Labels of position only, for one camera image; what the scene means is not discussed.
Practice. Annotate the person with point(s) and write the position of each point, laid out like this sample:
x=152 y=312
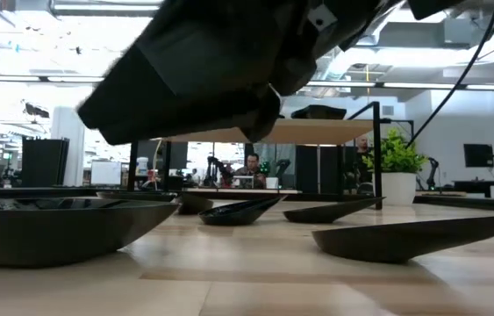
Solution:
x=362 y=155
x=252 y=169

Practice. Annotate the black lab desk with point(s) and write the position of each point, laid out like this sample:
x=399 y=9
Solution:
x=470 y=186

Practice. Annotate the white plastic jug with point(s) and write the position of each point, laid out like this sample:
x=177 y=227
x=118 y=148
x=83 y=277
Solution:
x=142 y=167

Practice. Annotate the light wooden lab table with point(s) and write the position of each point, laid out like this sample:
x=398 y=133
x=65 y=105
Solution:
x=211 y=191

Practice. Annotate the black display panel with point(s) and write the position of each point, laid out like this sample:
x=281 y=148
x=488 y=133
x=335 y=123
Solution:
x=178 y=155

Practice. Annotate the black partition panel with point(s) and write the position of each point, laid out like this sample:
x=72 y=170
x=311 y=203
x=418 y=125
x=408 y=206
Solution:
x=334 y=162

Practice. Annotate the wooden shelf with black legs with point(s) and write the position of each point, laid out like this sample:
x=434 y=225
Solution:
x=317 y=131

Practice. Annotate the black square mini plate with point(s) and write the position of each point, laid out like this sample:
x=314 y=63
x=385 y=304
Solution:
x=319 y=116
x=319 y=108

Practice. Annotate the white building column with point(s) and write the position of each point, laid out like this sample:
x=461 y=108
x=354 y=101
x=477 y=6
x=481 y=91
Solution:
x=69 y=153

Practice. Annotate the white board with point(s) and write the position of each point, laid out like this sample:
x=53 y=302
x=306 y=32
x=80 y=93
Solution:
x=106 y=172

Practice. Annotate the thin black metal stand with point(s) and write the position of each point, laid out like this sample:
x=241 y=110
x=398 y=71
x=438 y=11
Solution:
x=398 y=120

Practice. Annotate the black lab robot arm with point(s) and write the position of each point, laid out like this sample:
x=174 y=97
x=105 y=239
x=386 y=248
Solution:
x=282 y=166
x=433 y=169
x=211 y=169

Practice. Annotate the green plant in white pot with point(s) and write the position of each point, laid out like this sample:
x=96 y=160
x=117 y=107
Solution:
x=398 y=188

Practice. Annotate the black monitor screen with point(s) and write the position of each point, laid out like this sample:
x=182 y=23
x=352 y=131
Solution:
x=478 y=155

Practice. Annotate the black cabinet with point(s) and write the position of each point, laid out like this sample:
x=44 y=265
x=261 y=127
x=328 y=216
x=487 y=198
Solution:
x=45 y=162

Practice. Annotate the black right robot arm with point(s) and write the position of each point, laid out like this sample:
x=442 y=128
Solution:
x=431 y=6

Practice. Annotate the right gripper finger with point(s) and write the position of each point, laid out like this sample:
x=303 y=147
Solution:
x=264 y=114

